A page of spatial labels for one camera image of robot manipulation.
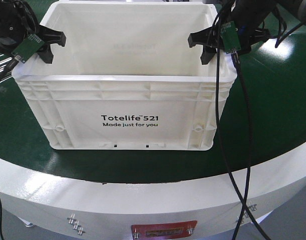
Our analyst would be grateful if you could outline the green circuit board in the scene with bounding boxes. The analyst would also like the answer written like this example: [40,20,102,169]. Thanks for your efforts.
[221,21,241,54]
[11,34,45,63]

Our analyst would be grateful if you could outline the left bolt cluster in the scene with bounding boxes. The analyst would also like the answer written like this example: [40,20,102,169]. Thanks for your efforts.
[67,213,85,236]

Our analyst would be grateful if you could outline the right bolt cluster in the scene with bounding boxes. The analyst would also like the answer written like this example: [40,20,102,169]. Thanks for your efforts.
[236,202,257,225]

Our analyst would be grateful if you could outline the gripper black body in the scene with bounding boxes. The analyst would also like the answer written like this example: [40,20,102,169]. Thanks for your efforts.
[0,0,40,53]
[218,0,303,54]

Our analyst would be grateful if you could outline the red warning label plate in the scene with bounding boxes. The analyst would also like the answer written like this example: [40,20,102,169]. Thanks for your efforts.
[131,220,197,240]

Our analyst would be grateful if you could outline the round white conveyor table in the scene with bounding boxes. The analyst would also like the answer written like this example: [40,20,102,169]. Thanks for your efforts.
[0,26,306,240]

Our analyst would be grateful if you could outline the bolt cluster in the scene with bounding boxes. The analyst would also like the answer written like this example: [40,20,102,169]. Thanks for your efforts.
[67,213,85,236]
[236,202,257,225]

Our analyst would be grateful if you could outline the right green circuit board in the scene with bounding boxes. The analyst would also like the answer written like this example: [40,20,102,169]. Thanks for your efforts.
[221,21,241,54]

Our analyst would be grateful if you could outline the white plastic Totelife crate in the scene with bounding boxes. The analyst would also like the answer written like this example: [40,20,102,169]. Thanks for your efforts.
[13,0,236,151]

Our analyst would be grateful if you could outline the metal roller rods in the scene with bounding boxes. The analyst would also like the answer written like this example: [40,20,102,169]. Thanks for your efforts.
[0,54,17,83]

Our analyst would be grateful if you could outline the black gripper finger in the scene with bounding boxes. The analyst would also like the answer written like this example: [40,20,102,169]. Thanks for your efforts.
[188,27,218,48]
[200,46,217,65]
[37,44,54,64]
[39,25,66,47]

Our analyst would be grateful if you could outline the left green circuit board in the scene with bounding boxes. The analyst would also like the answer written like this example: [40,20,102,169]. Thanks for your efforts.
[11,34,45,63]

